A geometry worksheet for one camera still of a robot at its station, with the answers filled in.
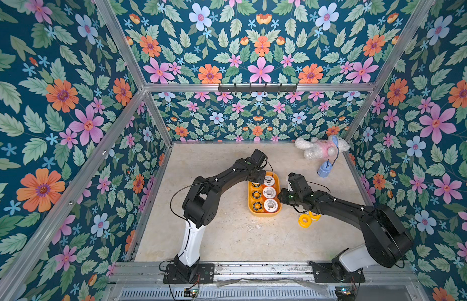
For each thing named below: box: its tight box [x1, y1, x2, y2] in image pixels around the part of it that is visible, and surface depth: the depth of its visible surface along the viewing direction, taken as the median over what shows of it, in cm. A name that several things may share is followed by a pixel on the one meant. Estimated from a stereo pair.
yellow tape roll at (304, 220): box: [298, 213, 312, 229], surface depth 88 cm
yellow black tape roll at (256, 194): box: [251, 190, 262, 200], surface depth 97 cm
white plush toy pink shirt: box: [293, 135, 351, 160], surface depth 110 cm
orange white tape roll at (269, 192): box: [262, 186, 277, 199], surface depth 95 cm
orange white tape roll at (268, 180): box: [263, 174, 275, 187], surface depth 98 cm
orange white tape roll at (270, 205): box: [263, 198, 279, 213], surface depth 90 cm
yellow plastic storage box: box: [247, 171, 282, 217], surface depth 93 cm
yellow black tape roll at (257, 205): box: [252, 201, 264, 212], surface depth 92 cm
